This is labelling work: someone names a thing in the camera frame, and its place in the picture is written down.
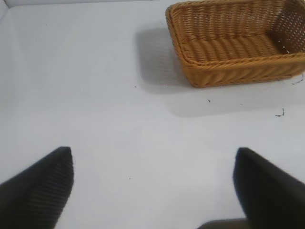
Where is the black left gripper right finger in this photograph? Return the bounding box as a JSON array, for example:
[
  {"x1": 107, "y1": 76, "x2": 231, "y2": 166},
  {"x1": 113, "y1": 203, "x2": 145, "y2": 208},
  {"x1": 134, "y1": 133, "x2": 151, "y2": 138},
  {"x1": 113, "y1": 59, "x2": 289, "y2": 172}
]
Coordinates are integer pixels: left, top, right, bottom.
[{"x1": 233, "y1": 147, "x2": 305, "y2": 229}]

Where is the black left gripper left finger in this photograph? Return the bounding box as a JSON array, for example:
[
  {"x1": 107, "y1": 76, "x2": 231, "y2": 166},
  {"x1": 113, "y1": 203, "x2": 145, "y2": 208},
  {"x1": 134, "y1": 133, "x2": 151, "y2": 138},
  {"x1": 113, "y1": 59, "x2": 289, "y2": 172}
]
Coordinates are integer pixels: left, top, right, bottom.
[{"x1": 0, "y1": 146, "x2": 74, "y2": 229}]

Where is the brown woven wicker basket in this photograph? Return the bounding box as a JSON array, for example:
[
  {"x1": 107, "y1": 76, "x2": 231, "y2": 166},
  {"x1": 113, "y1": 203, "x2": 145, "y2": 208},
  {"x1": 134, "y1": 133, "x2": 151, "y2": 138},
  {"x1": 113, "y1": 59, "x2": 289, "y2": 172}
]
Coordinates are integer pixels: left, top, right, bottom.
[{"x1": 165, "y1": 0, "x2": 305, "y2": 88}]

